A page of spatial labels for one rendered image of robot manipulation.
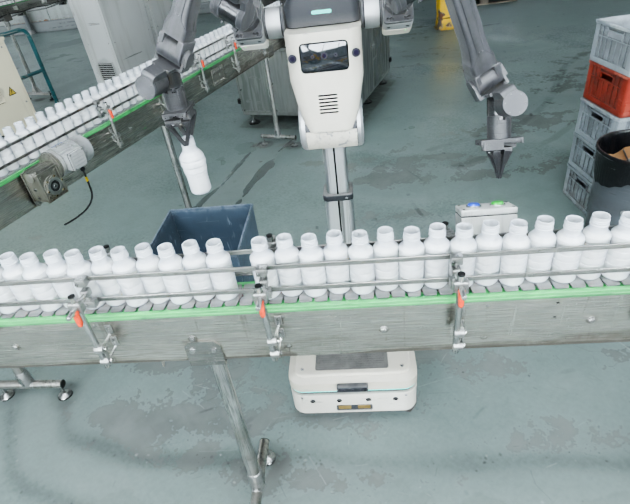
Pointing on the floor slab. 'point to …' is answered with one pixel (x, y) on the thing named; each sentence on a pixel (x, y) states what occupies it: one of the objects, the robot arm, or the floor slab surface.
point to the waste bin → (620, 176)
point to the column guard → (442, 16)
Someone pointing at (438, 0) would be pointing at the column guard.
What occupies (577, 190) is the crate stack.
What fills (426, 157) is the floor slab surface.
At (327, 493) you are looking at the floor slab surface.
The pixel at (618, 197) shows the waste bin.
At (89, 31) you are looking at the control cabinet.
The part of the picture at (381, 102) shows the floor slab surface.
